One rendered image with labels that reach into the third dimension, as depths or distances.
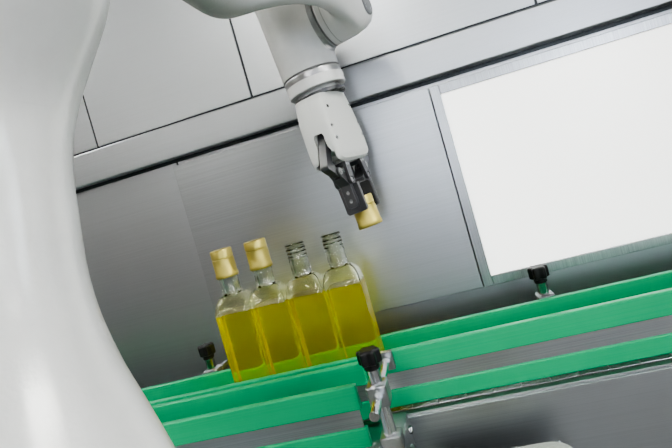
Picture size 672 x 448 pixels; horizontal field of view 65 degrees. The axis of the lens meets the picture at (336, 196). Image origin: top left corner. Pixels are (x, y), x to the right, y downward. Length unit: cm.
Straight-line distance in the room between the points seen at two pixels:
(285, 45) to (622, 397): 63
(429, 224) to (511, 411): 31
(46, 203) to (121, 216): 73
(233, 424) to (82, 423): 44
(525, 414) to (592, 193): 36
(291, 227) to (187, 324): 29
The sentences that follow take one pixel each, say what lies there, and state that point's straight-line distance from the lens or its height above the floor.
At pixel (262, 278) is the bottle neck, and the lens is 81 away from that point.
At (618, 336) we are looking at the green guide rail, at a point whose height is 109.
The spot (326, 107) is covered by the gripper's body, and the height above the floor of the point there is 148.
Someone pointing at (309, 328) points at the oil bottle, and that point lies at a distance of 80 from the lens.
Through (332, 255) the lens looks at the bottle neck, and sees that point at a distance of 78.
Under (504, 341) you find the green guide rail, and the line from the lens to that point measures 77.
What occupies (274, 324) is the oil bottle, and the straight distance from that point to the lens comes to 80.
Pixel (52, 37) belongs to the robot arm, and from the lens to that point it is 37.
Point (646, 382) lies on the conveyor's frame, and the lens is 80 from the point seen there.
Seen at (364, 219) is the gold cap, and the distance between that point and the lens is 73.
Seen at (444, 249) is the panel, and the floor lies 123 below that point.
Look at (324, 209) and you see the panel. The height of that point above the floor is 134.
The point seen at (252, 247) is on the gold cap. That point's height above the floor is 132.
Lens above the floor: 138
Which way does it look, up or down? 1 degrees down
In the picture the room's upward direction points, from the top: 16 degrees counter-clockwise
